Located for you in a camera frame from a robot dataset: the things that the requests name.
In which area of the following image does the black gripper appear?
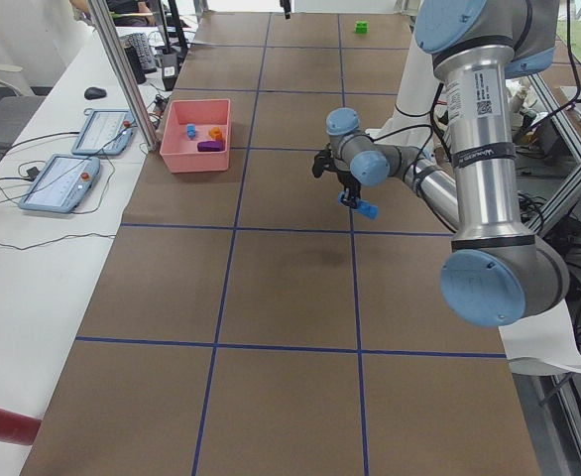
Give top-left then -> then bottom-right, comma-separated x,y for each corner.
311,144 -> 361,208

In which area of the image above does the long blue block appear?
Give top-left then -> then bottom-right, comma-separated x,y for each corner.
350,198 -> 379,219

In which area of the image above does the green block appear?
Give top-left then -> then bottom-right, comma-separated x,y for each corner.
355,21 -> 369,35

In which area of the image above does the orange block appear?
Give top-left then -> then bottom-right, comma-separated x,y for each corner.
208,127 -> 223,141

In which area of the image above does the purple block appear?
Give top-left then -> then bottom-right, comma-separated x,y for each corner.
196,140 -> 225,153

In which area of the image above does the small blue block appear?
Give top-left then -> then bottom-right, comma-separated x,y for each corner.
186,124 -> 196,140

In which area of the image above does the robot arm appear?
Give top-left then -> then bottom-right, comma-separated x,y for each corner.
312,1 -> 569,327

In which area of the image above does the pink plastic box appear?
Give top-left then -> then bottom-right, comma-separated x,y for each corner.
160,98 -> 231,174

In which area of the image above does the black keyboard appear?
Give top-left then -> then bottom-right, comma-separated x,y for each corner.
121,33 -> 157,73

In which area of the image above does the black computer mouse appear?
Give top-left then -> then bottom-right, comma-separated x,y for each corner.
83,86 -> 107,100

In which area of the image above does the far teach pendant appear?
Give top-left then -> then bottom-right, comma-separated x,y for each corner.
71,109 -> 135,156

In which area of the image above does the teach pendant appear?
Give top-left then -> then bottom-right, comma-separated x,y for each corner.
18,154 -> 101,214
71,109 -> 135,156

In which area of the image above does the white paper sheet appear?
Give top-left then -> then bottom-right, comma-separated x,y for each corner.
499,300 -> 581,376

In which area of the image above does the near teach pendant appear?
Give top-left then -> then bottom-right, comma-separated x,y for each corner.
18,154 -> 101,214

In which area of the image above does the red cylinder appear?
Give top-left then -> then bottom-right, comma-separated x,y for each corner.
0,409 -> 42,445

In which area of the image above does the white camera stand base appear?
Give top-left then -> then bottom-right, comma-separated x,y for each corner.
366,38 -> 439,147

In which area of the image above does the aluminium frame post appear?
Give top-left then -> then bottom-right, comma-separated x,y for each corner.
87,0 -> 159,152

